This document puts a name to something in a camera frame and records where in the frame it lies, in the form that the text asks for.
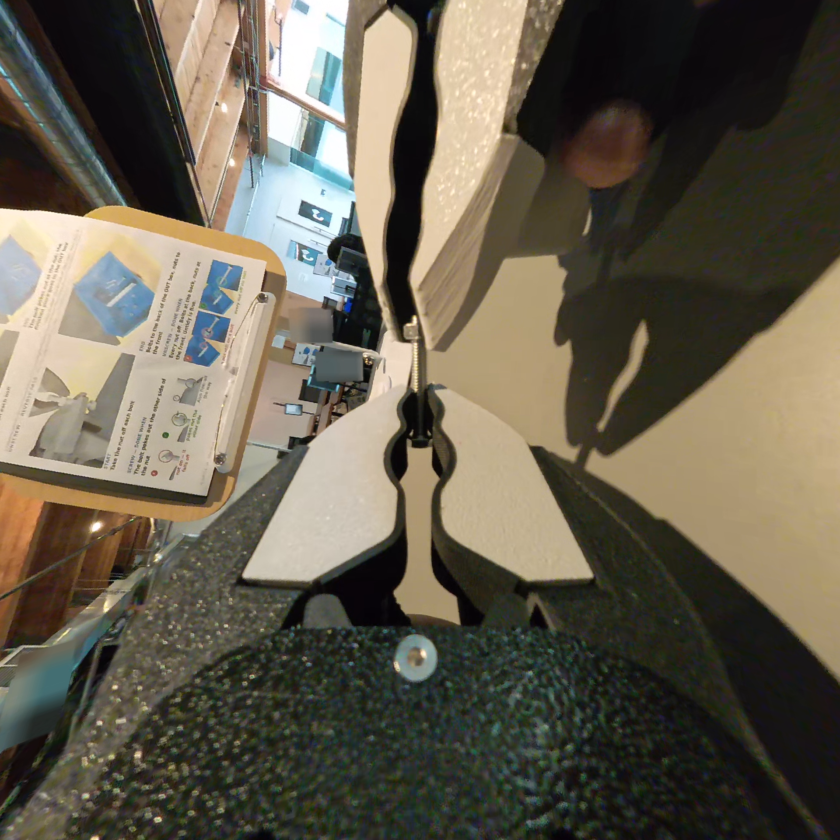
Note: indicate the black wall sign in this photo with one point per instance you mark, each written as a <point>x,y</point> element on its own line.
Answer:
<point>315,213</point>
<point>305,254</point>

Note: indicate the wooden document board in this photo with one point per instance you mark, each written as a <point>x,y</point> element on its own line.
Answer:
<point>226,499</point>

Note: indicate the white clip bar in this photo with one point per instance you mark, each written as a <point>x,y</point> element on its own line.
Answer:
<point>249,374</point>

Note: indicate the printed instruction sheet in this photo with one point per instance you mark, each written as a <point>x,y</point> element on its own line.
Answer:
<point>98,328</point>

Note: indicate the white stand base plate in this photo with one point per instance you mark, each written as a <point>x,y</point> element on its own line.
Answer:
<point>390,374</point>

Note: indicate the silver hex nut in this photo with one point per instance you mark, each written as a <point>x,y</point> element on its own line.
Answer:
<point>412,329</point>

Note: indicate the person's right hand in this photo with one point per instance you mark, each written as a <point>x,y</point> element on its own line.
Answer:
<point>610,144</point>

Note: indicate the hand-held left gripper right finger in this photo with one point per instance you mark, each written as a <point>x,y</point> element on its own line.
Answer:
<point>505,499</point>

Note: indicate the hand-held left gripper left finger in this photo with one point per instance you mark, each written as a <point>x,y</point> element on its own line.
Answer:
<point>328,499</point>

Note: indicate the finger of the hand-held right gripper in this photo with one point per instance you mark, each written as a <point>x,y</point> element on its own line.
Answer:
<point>472,98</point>
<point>371,131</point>

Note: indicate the silver threaded bolt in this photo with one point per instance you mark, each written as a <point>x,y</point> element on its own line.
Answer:
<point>420,374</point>

